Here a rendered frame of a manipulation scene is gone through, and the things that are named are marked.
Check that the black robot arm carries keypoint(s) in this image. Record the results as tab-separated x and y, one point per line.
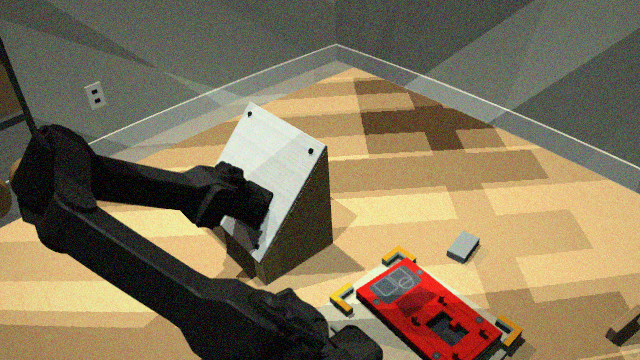
58	182

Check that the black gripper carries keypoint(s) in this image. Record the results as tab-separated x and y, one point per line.
357	343

